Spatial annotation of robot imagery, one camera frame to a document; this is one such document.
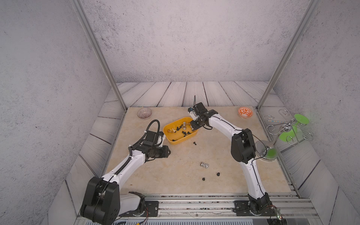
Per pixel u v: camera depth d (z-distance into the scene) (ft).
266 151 3.10
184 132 3.43
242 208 2.37
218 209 2.44
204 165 2.87
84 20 2.43
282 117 2.53
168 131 3.42
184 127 3.50
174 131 3.43
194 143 3.24
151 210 2.40
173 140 3.24
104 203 1.32
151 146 2.16
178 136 3.49
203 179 2.72
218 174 2.77
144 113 3.76
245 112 3.76
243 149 1.94
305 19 2.44
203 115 2.46
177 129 3.48
